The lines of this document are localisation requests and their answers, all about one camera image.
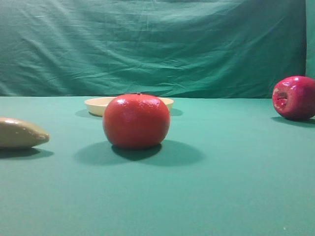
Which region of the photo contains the yellow plate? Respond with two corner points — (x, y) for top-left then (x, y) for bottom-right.
(84, 97), (174, 117)

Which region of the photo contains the dark red apple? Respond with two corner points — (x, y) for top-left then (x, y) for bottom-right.
(272, 76), (315, 120)

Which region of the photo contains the green backdrop cloth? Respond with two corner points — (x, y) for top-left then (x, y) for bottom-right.
(0, 0), (315, 98)

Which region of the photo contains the red-orange round fruit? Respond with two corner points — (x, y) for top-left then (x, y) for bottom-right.
(103, 93), (170, 149)

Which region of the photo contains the pale yellow mango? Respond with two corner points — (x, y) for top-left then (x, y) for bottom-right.
(0, 117), (50, 149)

